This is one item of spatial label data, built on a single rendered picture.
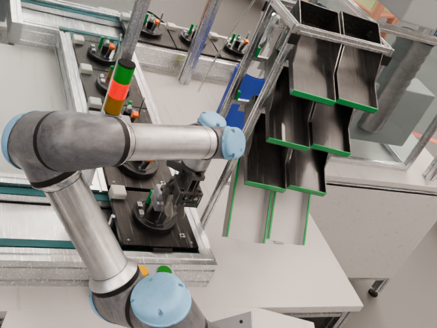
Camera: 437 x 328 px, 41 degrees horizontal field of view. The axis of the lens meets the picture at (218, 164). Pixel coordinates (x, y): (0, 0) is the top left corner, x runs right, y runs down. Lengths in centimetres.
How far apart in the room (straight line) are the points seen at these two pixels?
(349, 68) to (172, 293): 89
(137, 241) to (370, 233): 170
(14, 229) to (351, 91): 103
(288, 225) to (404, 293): 202
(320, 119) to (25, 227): 92
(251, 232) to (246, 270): 16
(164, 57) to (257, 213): 122
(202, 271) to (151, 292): 55
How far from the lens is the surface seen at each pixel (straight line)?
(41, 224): 178
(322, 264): 219
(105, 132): 109
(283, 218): 195
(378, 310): 363
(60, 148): 109
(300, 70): 166
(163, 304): 123
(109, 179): 191
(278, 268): 206
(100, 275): 131
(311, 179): 188
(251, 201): 189
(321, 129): 180
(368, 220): 309
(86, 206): 123
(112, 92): 164
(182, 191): 157
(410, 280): 403
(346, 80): 175
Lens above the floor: 213
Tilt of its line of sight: 32 degrees down
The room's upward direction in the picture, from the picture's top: 25 degrees clockwise
